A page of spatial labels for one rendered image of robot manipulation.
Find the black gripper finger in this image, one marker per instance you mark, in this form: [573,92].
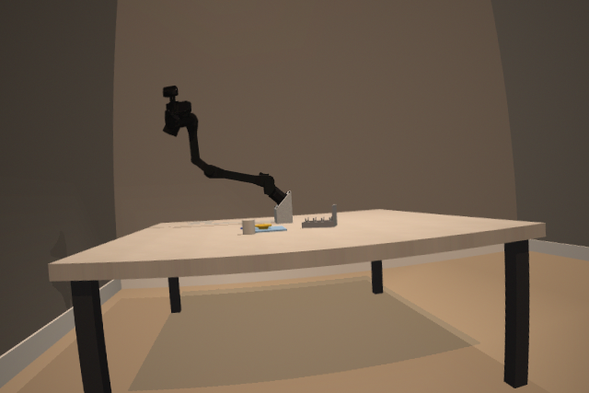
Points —
[170,117]
[169,92]

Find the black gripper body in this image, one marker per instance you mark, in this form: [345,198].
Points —
[173,107]

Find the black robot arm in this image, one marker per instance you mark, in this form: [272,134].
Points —
[189,120]

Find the tan cylinder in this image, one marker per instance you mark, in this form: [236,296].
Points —
[248,227]

